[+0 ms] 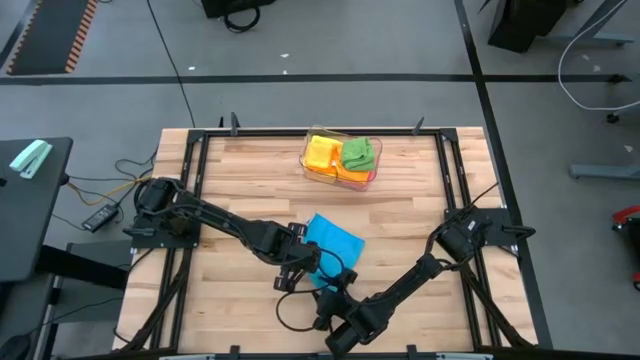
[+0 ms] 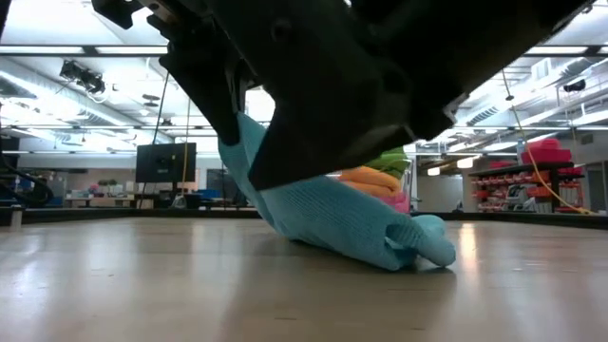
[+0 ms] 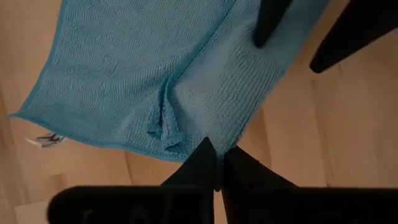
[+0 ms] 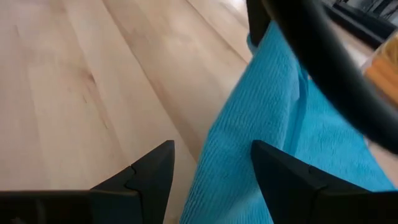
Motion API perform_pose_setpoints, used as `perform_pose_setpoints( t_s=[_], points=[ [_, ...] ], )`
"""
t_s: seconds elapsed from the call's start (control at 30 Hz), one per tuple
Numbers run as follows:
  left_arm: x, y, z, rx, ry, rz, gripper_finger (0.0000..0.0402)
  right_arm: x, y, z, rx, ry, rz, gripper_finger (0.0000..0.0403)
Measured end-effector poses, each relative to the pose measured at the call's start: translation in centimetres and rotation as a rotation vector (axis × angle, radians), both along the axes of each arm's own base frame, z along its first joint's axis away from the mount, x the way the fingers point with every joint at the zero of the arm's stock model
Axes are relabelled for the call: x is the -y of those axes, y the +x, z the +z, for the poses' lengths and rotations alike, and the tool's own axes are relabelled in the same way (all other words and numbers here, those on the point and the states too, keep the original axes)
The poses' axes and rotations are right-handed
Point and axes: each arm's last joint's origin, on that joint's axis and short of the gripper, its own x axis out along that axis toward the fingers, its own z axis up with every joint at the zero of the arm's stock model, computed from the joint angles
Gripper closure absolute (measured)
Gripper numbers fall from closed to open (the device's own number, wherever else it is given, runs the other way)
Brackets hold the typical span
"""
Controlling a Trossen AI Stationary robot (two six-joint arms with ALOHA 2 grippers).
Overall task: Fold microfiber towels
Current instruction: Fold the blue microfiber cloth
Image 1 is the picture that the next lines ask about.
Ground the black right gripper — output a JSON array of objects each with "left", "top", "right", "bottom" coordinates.
[{"left": 312, "top": 269, "right": 359, "bottom": 334}]

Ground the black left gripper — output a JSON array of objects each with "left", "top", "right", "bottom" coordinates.
[{"left": 272, "top": 222, "right": 322, "bottom": 293}]

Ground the blue microfiber towel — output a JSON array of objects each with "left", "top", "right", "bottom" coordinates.
[{"left": 303, "top": 213, "right": 366, "bottom": 291}]

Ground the orange microfiber towel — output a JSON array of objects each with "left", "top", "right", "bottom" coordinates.
[
  {"left": 303, "top": 134, "right": 345, "bottom": 177},
  {"left": 335, "top": 158, "right": 374, "bottom": 186}
]

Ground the green microfiber towel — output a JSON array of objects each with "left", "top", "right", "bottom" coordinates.
[{"left": 340, "top": 137, "right": 377, "bottom": 173}]

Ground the clear plastic bin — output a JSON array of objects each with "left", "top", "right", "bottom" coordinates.
[{"left": 298, "top": 124, "right": 384, "bottom": 193}]

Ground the black power adapter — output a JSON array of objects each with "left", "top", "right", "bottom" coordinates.
[{"left": 81, "top": 202, "right": 121, "bottom": 233}]

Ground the black desk crossbeam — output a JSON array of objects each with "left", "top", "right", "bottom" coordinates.
[{"left": 38, "top": 243, "right": 130, "bottom": 290}]

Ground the black equipment box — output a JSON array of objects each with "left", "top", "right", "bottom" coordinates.
[{"left": 201, "top": 0, "right": 278, "bottom": 20}]

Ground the black side table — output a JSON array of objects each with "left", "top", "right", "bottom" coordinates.
[{"left": 0, "top": 137, "right": 74, "bottom": 284}]

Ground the mint green stapler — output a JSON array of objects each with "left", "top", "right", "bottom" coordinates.
[{"left": 9, "top": 139, "right": 54, "bottom": 180}]

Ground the grey desk foot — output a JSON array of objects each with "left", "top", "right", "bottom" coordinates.
[{"left": 568, "top": 162, "right": 640, "bottom": 181}]

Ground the red cart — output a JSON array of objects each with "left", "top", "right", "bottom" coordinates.
[{"left": 611, "top": 204, "right": 640, "bottom": 292}]

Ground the black cabinet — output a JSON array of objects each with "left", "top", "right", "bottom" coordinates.
[{"left": 487, "top": 0, "right": 574, "bottom": 55}]

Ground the black mat with orange edge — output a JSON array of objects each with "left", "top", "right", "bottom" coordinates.
[{"left": 7, "top": 0, "right": 100, "bottom": 76}]

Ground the grey desk leg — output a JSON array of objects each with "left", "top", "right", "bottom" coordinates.
[{"left": 547, "top": 0, "right": 640, "bottom": 47}]

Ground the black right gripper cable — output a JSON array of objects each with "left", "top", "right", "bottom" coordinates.
[{"left": 274, "top": 289, "right": 324, "bottom": 334}]

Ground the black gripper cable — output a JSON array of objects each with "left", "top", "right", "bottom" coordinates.
[
  {"left": 274, "top": 289, "right": 324, "bottom": 334},
  {"left": 313, "top": 247, "right": 347, "bottom": 281}
]

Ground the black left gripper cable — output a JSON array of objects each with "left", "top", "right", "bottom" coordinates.
[{"left": 313, "top": 247, "right": 347, "bottom": 281}]

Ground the black aluminium table frame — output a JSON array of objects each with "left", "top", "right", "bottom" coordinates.
[{"left": 119, "top": 127, "right": 539, "bottom": 360}]

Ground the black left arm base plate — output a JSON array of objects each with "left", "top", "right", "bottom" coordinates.
[{"left": 123, "top": 207, "right": 204, "bottom": 250}]

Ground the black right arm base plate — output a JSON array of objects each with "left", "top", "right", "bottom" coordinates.
[{"left": 444, "top": 207, "right": 536, "bottom": 247}]

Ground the yellow cable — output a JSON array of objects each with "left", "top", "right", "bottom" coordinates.
[{"left": 67, "top": 175, "right": 152, "bottom": 207}]

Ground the black power cable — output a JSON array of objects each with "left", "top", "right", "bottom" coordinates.
[{"left": 52, "top": 148, "right": 160, "bottom": 231}]

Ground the thin black floor cable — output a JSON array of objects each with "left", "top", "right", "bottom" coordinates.
[{"left": 146, "top": 0, "right": 197, "bottom": 129}]

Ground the coiled black cable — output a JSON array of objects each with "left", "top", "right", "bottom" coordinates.
[{"left": 222, "top": 5, "right": 262, "bottom": 34}]

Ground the white floor cable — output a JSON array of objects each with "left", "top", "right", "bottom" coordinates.
[{"left": 556, "top": 0, "right": 640, "bottom": 112}]

